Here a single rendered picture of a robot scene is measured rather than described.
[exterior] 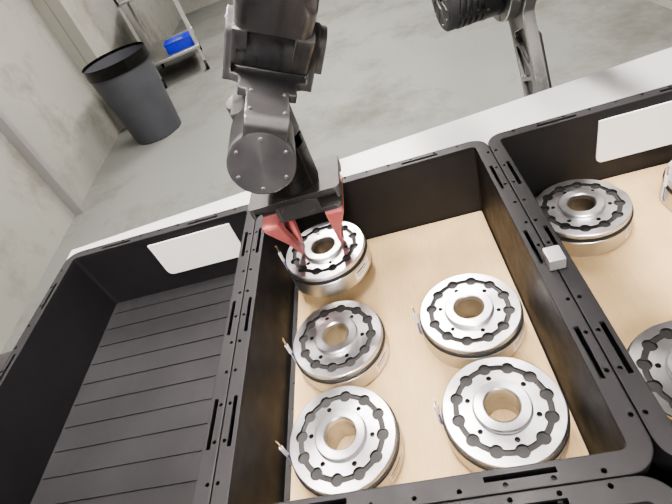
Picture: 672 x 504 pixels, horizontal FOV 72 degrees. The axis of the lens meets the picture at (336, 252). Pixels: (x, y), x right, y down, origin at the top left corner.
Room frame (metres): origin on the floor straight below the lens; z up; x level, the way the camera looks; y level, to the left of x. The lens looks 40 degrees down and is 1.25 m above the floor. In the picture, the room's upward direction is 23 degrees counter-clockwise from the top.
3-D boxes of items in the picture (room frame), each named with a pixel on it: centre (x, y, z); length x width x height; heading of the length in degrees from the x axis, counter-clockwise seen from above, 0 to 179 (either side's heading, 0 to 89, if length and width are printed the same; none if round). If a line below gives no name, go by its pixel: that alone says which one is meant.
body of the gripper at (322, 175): (0.44, 0.01, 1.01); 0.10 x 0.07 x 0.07; 76
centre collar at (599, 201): (0.36, -0.28, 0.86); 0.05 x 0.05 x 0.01
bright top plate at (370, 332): (0.33, 0.04, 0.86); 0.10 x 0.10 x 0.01
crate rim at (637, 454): (0.31, -0.03, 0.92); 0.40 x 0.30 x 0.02; 166
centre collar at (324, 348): (0.33, 0.04, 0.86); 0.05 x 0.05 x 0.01
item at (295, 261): (0.44, 0.01, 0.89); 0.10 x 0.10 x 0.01
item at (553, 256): (0.25, -0.17, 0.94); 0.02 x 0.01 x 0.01; 166
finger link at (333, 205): (0.44, 0.00, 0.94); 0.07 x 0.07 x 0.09; 76
